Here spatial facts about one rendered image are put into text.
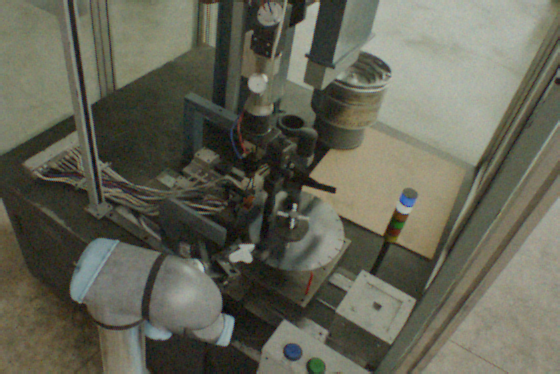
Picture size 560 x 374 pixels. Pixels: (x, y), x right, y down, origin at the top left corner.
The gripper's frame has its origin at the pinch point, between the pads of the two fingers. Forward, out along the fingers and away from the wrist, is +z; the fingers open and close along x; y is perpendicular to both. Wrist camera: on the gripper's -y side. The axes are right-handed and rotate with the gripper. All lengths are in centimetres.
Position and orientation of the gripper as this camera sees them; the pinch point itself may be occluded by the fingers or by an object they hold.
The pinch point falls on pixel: (239, 263)
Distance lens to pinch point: 143.6
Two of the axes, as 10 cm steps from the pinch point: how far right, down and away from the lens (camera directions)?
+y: 6.1, 6.2, -5.0
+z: 5.8, 0.8, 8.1
